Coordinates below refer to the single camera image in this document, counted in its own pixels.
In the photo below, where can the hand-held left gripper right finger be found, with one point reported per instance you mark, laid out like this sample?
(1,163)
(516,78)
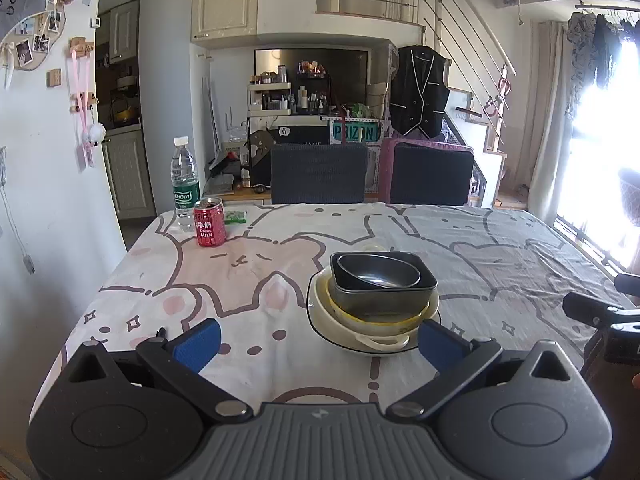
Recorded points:
(442,347)

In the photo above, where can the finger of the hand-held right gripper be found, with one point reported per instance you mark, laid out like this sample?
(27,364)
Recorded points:
(627,283)
(590,310)

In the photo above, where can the pink ribbon wall decoration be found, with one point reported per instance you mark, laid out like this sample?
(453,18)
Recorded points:
(80,90)

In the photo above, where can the person's right hand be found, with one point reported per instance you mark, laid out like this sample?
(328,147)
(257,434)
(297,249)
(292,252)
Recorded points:
(636,381)

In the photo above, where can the black box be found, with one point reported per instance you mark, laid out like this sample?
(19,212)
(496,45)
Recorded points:
(305,135)

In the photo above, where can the cream upper cabinet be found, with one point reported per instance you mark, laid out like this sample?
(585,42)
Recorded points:
(225,10)

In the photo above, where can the small wooden wall plaque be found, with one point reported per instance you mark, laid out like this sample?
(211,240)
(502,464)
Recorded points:
(54,77)

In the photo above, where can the shelf with bottles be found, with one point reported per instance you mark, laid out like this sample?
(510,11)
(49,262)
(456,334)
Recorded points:
(270,102)

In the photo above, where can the large rectangular steel container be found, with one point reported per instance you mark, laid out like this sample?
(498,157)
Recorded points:
(380,302)

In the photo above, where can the wall photo board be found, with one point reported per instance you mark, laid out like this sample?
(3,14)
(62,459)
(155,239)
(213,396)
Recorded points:
(30,10)

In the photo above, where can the black vest with white trim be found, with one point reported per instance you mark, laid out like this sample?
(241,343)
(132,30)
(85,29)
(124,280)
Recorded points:
(417,90)

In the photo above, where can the kitchen base cabinet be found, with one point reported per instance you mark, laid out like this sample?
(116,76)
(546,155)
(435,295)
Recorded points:
(127,180)

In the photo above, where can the pink cloth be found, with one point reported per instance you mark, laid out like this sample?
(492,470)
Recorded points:
(385,170)

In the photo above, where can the small square steel container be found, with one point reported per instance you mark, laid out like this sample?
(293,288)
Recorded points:
(375,275)

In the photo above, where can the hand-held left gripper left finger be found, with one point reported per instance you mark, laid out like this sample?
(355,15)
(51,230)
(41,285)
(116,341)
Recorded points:
(197,345)

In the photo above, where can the green plate sign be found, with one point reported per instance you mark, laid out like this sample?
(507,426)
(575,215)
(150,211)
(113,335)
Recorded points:
(355,132)

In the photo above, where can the hanging dark clothes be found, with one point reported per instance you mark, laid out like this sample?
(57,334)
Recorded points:
(582,45)

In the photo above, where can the white plate with dark rim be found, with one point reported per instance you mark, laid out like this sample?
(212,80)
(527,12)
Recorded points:
(327,336)

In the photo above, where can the red drink can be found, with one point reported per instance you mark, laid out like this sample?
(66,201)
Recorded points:
(208,227)

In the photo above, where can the staircase railing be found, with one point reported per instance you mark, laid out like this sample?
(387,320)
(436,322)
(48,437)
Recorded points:
(477,20)

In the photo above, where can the dark woven chair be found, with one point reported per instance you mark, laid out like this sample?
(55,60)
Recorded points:
(320,175)
(432,177)

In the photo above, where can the kitchen wall cabinet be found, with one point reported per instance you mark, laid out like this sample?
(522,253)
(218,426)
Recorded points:
(124,30)

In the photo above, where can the black window railing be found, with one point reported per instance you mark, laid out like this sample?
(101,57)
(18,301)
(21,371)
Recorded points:
(580,235)

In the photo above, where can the light curtain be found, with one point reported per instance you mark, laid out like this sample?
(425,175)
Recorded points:
(547,135)

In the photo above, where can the clear water bottle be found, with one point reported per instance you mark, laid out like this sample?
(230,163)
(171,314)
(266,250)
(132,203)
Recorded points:
(185,195)

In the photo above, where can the small green packet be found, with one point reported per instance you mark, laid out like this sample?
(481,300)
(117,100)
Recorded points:
(236,216)

